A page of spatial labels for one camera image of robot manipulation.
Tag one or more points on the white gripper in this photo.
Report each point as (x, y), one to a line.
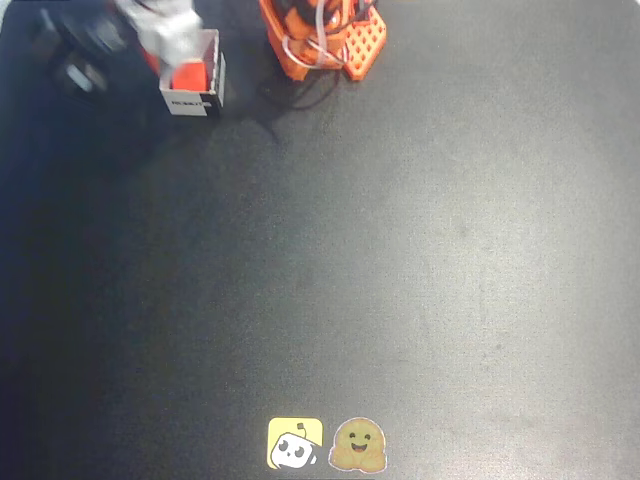
(189, 76)

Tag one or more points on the black table mat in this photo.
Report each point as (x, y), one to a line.
(400, 280)

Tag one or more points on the white cardboard box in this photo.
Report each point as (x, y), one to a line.
(216, 75)

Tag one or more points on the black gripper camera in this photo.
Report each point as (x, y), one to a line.
(87, 50)

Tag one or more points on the red cube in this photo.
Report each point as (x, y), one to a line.
(191, 76)

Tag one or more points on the yellow robot sticker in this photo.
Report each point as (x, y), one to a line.
(294, 442)

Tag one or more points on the hugging face emoji sticker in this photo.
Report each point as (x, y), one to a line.
(358, 445)

